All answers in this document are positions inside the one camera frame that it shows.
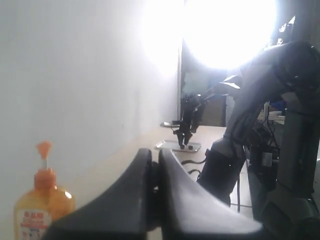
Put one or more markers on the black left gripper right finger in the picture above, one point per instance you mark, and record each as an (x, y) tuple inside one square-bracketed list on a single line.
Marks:
[(189, 212)]

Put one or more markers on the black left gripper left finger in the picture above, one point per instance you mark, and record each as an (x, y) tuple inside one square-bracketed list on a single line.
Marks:
[(119, 213)]

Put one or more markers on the orange dish soap pump bottle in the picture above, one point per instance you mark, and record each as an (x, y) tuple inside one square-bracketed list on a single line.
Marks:
[(45, 203)]

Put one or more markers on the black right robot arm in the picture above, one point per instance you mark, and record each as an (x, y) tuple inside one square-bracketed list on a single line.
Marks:
[(275, 126)]

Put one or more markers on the distant metal tray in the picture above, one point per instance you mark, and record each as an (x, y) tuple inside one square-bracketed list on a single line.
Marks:
[(173, 145)]

